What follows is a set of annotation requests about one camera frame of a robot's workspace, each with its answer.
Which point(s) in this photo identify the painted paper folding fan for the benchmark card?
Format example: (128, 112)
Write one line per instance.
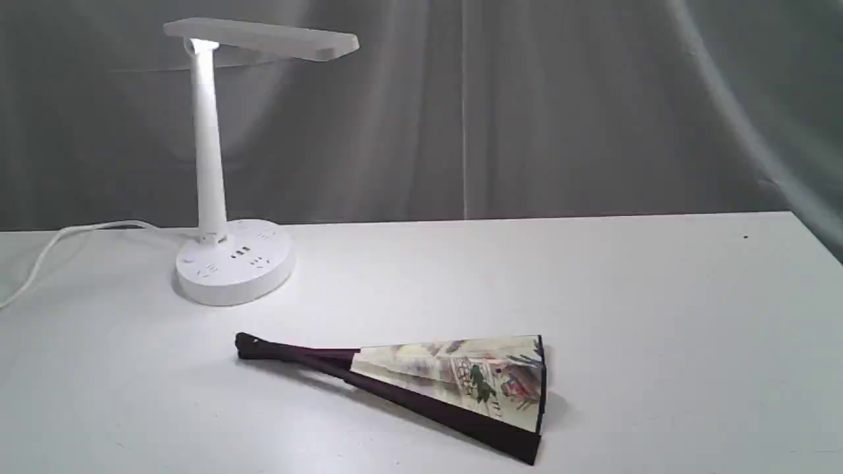
(490, 389)

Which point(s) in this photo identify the white desk lamp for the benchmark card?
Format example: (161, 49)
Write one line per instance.
(236, 262)

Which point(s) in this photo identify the grey backdrop curtain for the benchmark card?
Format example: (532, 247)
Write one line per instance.
(449, 110)

